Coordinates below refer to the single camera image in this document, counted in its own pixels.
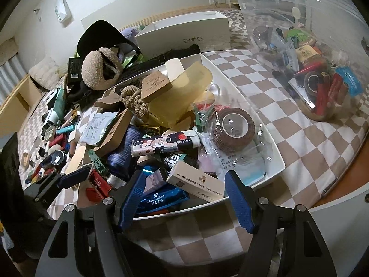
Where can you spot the small black box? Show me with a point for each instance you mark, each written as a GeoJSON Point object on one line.
{"type": "Point", "coordinates": [53, 98]}

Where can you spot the beige fuzzy slipper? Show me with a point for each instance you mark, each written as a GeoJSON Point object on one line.
{"type": "Point", "coordinates": [92, 72]}

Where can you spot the purple plush toy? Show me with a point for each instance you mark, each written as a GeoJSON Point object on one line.
{"type": "Point", "coordinates": [128, 31]}

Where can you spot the clear plastic storage bin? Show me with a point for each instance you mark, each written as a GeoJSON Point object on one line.
{"type": "Point", "coordinates": [331, 20]}

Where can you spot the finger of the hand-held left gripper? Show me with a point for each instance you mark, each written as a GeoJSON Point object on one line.
{"type": "Point", "coordinates": [75, 176]}

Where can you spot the printed toothpaste tube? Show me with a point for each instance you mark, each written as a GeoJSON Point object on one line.
{"type": "Point", "coordinates": [164, 142]}

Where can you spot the light blue lighter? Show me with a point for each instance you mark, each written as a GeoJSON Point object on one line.
{"type": "Point", "coordinates": [65, 129]}

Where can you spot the white cylindrical device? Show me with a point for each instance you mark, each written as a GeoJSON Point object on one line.
{"type": "Point", "coordinates": [50, 117]}

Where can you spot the clear plastic packet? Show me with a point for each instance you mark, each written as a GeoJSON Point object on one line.
{"type": "Point", "coordinates": [230, 167]}

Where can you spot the dark blue can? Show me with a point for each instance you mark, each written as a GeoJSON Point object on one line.
{"type": "Point", "coordinates": [121, 155]}

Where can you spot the black box with label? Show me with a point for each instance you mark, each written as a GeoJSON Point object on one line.
{"type": "Point", "coordinates": [75, 69]}

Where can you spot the white wall socket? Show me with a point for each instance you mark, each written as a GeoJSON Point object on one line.
{"type": "Point", "coordinates": [218, 0]}

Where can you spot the brown bandage roll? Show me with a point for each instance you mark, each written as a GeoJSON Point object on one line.
{"type": "Point", "coordinates": [230, 129]}

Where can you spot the flat silver tin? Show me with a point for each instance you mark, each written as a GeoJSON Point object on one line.
{"type": "Point", "coordinates": [299, 95]}

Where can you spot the black tape roll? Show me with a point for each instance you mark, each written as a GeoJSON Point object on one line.
{"type": "Point", "coordinates": [311, 82]}

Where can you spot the red lighter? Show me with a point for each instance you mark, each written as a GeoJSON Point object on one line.
{"type": "Point", "coordinates": [99, 184]}

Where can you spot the wooden bedside shelf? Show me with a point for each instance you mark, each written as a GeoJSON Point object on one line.
{"type": "Point", "coordinates": [23, 98]}

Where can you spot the black cylinder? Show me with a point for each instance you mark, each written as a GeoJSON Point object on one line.
{"type": "Point", "coordinates": [54, 161]}

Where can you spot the white fluffy pillow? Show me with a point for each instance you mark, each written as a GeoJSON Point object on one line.
{"type": "Point", "coordinates": [44, 73]}

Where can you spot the black cap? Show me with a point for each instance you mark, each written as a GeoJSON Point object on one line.
{"type": "Point", "coordinates": [98, 34]}

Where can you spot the small white box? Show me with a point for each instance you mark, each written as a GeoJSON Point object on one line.
{"type": "Point", "coordinates": [196, 181]}

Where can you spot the white paper bag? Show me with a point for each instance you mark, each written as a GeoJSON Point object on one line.
{"type": "Point", "coordinates": [62, 8]}

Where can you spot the green clothes peg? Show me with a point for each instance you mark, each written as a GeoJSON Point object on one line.
{"type": "Point", "coordinates": [203, 118]}
{"type": "Point", "coordinates": [96, 161]}

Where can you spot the white plastic container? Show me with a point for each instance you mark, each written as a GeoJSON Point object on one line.
{"type": "Point", "coordinates": [227, 75]}

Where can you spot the black labelled tube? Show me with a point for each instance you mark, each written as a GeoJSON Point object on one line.
{"type": "Point", "coordinates": [175, 160]}

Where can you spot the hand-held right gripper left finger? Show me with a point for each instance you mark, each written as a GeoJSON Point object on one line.
{"type": "Point", "coordinates": [132, 202]}

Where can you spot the beige curtain valance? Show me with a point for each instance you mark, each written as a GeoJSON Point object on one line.
{"type": "Point", "coordinates": [8, 50]}

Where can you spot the brown labelled box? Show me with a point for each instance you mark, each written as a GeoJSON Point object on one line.
{"type": "Point", "coordinates": [308, 54]}

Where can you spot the grey oval stone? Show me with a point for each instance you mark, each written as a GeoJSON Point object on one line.
{"type": "Point", "coordinates": [54, 149]}

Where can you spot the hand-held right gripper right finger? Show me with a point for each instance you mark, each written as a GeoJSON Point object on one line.
{"type": "Point", "coordinates": [239, 202]}

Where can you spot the white plastic organiser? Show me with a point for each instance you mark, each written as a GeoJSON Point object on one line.
{"type": "Point", "coordinates": [49, 134]}

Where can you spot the brown wooden tag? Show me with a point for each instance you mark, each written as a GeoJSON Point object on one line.
{"type": "Point", "coordinates": [155, 86]}

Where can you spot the white shoe box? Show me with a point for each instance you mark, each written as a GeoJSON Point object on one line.
{"type": "Point", "coordinates": [184, 31]}

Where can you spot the kraft paper box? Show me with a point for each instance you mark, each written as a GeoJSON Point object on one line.
{"type": "Point", "coordinates": [115, 132]}

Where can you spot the blue foil packet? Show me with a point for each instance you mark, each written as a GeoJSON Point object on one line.
{"type": "Point", "coordinates": [350, 80]}
{"type": "Point", "coordinates": [161, 200]}

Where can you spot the cotton swab jar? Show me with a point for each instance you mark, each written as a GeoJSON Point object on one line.
{"type": "Point", "coordinates": [26, 160]}

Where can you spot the grey curtain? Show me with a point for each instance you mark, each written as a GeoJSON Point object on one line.
{"type": "Point", "coordinates": [11, 78]}

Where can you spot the white printed packet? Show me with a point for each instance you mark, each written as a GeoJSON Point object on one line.
{"type": "Point", "coordinates": [96, 128]}

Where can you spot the teal face mask pack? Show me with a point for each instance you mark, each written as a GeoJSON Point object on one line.
{"type": "Point", "coordinates": [60, 104]}

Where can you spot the yellow translucent plastic bag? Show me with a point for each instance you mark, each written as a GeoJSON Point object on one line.
{"type": "Point", "coordinates": [184, 92]}

